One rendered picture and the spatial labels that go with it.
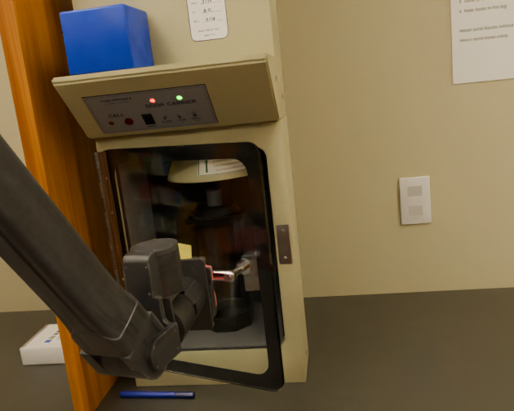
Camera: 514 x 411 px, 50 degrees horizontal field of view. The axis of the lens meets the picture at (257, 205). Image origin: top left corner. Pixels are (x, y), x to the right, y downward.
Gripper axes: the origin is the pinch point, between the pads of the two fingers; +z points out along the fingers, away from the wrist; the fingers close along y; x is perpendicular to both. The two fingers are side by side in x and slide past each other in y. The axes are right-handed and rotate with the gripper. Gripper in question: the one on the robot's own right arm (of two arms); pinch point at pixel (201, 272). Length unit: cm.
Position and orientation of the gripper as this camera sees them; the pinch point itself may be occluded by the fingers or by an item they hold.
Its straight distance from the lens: 84.9
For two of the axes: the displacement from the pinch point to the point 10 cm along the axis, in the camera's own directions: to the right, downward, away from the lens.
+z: 1.5, -2.3, 9.6
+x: -9.8, 0.8, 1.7
